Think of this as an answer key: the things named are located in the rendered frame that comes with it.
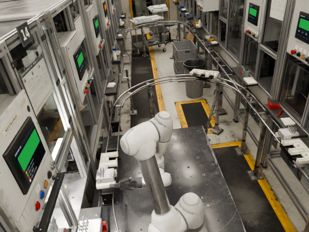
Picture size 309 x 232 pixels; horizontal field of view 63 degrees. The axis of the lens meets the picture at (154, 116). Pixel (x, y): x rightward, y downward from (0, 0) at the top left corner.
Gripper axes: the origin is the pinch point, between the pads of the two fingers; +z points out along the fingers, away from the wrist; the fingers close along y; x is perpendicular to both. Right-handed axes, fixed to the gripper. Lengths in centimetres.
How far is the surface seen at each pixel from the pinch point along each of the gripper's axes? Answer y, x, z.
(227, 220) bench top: -20, 25, -76
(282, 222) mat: -87, -11, -145
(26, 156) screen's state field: 77, 52, 17
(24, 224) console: 57, 68, 20
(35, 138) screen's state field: 78, 41, 17
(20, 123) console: 86, 43, 20
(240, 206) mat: -87, -33, -113
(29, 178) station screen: 70, 56, 17
